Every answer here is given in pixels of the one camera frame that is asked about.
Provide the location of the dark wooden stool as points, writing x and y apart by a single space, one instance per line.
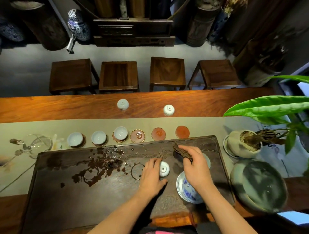
216 73
71 74
167 72
118 76

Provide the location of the person's right hand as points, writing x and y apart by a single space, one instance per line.
198 171

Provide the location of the carved dark wooden cabinet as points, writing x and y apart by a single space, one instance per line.
132 32

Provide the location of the white metal bracket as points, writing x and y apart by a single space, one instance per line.
70 45

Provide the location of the grey-green table runner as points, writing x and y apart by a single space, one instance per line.
205 126

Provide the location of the person's right thumb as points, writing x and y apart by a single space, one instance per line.
186 166

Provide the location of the blue and white porcelain bowl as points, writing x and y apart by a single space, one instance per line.
187 191

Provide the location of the person's left forearm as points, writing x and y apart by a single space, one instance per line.
123 214

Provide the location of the clear glass pitcher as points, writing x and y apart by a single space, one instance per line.
41 144

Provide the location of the tall brown wooden cylinder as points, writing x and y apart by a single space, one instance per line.
201 26

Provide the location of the blue and white porcelain jar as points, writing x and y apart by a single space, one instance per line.
10 30

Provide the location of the large dark green bowl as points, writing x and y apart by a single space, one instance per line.
259 186

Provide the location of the person's left thumb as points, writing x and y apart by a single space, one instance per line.
161 184

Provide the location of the blue and white porcelain vase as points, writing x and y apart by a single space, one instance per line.
78 26

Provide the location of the person's right forearm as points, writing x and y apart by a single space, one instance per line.
224 212

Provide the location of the brown wavy tea cloth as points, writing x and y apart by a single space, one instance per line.
181 150

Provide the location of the dark rectangular tea tray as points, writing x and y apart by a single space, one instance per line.
72 192

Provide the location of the round brown coaster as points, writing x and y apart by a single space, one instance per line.
115 139
83 142
137 136
182 132
158 134
102 144

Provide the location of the white saucer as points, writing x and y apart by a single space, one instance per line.
225 148

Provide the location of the cream ceramic plant pot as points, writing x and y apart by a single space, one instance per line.
235 145

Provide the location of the dark pot with dried plant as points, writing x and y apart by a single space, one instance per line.
263 65

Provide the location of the large dark wooden barrel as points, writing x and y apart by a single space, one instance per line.
45 26

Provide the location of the person's left hand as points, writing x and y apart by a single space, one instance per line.
149 180

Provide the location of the person's dark clothing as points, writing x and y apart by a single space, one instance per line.
169 230

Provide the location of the small white teacup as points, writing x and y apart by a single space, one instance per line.
168 110
123 104
99 138
75 139
165 169
120 133

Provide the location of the green leafy plant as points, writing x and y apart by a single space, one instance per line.
268 108

